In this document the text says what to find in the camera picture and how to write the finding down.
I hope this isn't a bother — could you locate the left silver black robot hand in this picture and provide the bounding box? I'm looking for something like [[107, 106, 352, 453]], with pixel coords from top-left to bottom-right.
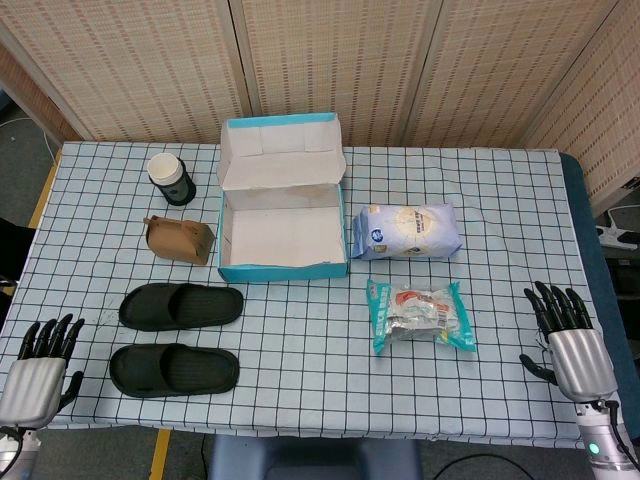
[[0, 313, 86, 430]]

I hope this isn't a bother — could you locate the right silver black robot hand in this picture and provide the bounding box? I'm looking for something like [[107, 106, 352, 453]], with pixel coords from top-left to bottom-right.
[[518, 280, 619, 404]]

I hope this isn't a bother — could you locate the black slipper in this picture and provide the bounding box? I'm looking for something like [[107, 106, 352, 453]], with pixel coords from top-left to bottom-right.
[[118, 282, 245, 332], [108, 343, 241, 399]]

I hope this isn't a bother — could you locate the teal cardboard shoe box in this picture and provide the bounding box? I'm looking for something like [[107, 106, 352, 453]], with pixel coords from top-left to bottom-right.
[[216, 112, 350, 284]]

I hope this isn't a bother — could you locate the white plastic floor item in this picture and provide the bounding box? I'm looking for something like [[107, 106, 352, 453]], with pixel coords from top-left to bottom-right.
[[594, 204, 640, 249]]

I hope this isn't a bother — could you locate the blue padded table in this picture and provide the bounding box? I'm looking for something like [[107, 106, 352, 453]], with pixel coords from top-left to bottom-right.
[[558, 151, 640, 426]]

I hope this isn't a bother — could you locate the black floor object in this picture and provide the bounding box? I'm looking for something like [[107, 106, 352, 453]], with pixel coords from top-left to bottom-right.
[[0, 219, 32, 301]]

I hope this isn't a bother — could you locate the teal clear snack bag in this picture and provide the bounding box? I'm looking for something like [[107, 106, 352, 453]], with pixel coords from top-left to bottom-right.
[[366, 278, 477, 356]]

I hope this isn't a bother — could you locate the brown kraft paper box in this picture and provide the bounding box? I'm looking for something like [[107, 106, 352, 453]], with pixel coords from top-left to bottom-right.
[[142, 215, 216, 266]]

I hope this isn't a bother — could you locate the blue white tissue pack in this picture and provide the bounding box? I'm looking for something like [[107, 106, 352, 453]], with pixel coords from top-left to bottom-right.
[[349, 202, 464, 262]]

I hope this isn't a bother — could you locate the black cup white lid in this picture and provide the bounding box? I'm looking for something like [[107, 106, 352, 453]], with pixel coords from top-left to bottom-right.
[[152, 160, 197, 207]]

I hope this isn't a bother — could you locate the blue checked tablecloth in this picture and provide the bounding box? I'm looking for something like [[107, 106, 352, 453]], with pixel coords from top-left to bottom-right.
[[0, 141, 621, 449]]

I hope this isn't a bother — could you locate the dark blue seat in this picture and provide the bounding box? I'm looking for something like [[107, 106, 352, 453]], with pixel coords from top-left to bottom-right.
[[207, 436, 424, 480]]

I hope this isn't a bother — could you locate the bamboo folding screen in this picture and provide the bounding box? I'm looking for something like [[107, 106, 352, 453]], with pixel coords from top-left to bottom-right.
[[0, 0, 640, 217]]

